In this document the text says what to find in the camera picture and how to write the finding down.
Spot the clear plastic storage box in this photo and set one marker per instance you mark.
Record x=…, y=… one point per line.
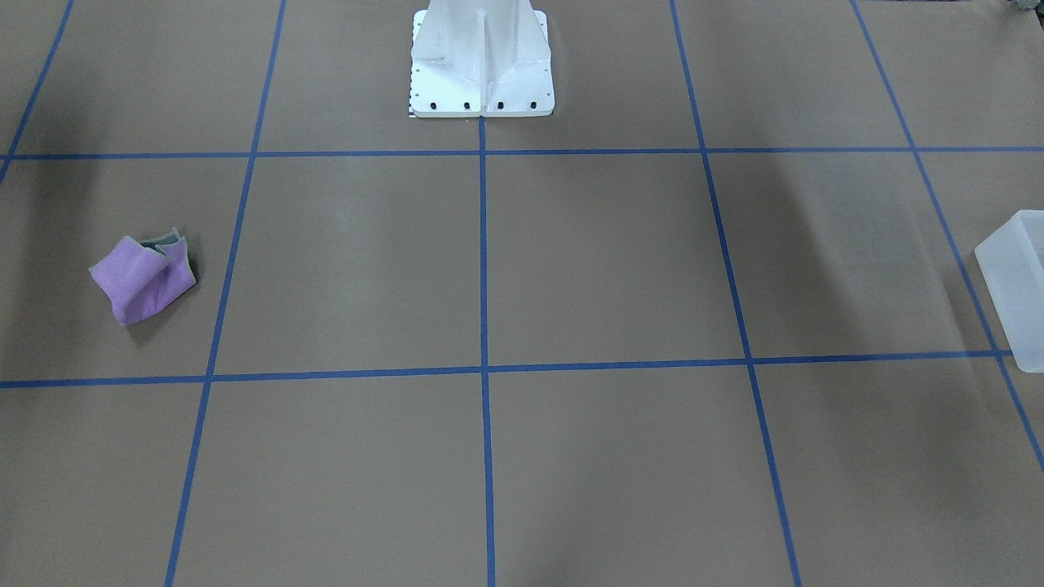
x=1012, y=265

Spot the purple crumpled cloth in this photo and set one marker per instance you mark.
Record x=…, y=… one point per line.
x=142, y=277

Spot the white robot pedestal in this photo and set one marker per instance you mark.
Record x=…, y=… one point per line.
x=481, y=59

